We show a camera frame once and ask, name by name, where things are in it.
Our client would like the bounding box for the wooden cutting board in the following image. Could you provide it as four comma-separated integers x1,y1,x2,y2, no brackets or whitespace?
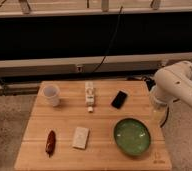
15,81,172,171

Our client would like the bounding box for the brown red elongated object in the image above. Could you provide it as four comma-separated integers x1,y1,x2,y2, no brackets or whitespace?
45,130,56,157

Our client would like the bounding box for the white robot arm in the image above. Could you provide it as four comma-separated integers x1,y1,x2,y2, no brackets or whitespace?
150,61,192,127

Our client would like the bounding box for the black smartphone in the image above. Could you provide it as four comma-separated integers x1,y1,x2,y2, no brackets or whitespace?
111,91,127,109

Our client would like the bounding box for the black cable on floor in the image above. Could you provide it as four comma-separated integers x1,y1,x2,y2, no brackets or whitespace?
127,75,181,128

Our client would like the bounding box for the white plastic cup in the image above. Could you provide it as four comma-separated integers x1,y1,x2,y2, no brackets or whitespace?
43,85,60,107

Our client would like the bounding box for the black hanging cable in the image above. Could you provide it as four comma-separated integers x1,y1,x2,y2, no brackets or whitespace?
91,5,124,74

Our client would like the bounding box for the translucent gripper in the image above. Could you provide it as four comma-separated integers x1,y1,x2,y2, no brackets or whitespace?
151,101,168,126

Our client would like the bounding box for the small white bottle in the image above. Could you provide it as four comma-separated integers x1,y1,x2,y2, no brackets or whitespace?
85,82,95,113

